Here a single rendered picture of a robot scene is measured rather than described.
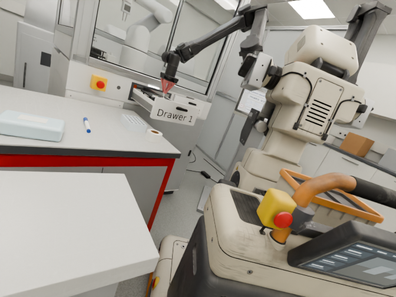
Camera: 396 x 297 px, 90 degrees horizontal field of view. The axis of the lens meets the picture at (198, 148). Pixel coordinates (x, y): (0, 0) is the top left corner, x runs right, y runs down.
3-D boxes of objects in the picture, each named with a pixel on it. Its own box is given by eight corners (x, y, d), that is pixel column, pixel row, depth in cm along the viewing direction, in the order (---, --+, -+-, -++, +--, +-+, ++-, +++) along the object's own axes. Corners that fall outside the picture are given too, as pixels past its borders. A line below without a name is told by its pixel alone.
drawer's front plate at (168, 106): (193, 125, 120) (200, 108, 117) (151, 118, 100) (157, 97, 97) (191, 125, 121) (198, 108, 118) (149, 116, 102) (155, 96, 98)
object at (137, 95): (190, 122, 120) (194, 112, 118) (152, 115, 102) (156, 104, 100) (160, 102, 147) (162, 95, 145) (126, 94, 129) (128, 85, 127)
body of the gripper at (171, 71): (169, 78, 113) (173, 65, 111) (178, 82, 106) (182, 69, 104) (159, 75, 109) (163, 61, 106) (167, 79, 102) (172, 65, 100)
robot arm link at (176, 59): (174, 52, 99) (183, 56, 103) (168, 50, 104) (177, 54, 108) (170, 66, 102) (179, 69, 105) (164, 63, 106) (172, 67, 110)
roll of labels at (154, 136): (141, 138, 86) (144, 129, 85) (149, 135, 93) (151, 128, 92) (155, 144, 86) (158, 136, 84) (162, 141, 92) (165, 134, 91)
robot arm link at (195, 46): (253, 4, 98) (256, 27, 106) (247, 2, 102) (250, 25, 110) (177, 46, 100) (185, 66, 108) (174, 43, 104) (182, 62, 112)
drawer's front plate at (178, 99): (200, 116, 163) (204, 104, 160) (171, 109, 143) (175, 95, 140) (198, 115, 164) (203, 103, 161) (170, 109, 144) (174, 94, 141)
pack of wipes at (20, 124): (63, 131, 66) (66, 119, 65) (60, 143, 59) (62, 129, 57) (3, 122, 59) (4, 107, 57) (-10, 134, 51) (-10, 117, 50)
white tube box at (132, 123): (145, 132, 95) (147, 125, 94) (128, 130, 89) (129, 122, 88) (136, 123, 103) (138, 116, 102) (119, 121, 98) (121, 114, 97)
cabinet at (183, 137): (178, 195, 195) (207, 119, 171) (48, 212, 125) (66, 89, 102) (140, 151, 259) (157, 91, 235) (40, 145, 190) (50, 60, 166)
